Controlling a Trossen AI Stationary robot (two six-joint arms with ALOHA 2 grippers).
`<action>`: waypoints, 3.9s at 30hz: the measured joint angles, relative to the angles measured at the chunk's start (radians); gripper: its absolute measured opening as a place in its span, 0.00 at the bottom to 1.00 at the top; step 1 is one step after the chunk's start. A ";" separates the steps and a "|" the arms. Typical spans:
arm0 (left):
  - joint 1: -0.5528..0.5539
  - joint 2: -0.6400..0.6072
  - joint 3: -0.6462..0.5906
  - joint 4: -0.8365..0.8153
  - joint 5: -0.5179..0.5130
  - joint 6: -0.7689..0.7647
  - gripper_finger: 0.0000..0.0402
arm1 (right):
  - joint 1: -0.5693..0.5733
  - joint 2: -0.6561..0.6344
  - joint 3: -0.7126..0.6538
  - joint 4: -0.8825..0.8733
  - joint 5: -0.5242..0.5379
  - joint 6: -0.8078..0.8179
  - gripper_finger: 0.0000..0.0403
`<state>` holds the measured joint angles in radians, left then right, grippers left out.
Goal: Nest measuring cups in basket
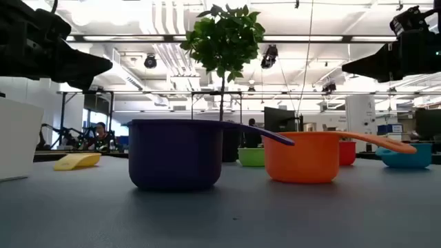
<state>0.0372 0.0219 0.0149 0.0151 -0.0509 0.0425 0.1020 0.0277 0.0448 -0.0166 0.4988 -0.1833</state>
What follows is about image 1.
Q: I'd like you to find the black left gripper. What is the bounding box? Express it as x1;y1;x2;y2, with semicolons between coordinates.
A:
0;33;114;90

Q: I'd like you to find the blue storage box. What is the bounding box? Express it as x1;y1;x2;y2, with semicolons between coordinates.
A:
377;123;404;135

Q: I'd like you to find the red measuring cup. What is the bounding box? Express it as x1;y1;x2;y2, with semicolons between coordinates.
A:
338;141;357;167

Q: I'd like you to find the green measuring cup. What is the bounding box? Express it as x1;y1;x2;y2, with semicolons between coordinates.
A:
237;147;265;167

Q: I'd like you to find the black computer monitor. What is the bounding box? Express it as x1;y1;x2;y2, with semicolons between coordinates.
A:
415;108;441;141
264;106;298;134

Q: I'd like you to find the teal measuring cup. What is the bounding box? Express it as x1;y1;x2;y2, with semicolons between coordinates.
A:
375;143;433;169

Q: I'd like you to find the white plastic basket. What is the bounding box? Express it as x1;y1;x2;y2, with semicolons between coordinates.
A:
0;97;45;182

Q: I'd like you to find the standing person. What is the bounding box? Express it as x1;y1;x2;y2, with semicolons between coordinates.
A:
243;118;263;149

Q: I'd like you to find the yellow measuring spoon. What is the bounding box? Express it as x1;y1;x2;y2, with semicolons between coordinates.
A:
53;152;102;172

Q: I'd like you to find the seated person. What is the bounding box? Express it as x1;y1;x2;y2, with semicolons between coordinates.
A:
85;121;116;152

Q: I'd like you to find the black ceiling spotlight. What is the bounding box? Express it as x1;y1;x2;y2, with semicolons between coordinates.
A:
260;44;279;70
143;54;158;70

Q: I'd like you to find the orange measuring cup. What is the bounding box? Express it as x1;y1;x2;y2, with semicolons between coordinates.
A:
263;131;418;184
127;118;296;191

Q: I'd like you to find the green potted plant black pot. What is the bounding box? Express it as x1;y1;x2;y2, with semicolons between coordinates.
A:
179;3;266;163

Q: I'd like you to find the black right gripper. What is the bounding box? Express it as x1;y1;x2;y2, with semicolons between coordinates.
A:
342;29;441;83

